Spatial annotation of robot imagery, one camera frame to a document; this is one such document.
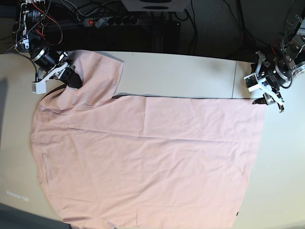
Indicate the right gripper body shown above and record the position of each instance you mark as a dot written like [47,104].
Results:
[51,65]

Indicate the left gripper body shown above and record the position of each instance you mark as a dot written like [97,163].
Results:
[269,77]

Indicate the pink T-shirt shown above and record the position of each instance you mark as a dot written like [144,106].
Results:
[143,162]

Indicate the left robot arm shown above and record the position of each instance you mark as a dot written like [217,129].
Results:
[279,68]

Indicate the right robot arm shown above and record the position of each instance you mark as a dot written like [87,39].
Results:
[33,31]

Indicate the white power strip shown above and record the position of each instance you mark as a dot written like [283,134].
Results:
[113,21]

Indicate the white power adapter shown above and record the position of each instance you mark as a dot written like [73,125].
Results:
[100,22]

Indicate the aluminium table leg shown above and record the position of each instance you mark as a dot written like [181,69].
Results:
[157,23]

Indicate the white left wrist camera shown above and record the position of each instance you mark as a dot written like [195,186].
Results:
[251,82]

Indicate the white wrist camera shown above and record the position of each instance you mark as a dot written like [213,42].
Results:
[251,82]
[39,87]

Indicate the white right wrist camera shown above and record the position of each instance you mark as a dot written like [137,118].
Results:
[39,87]

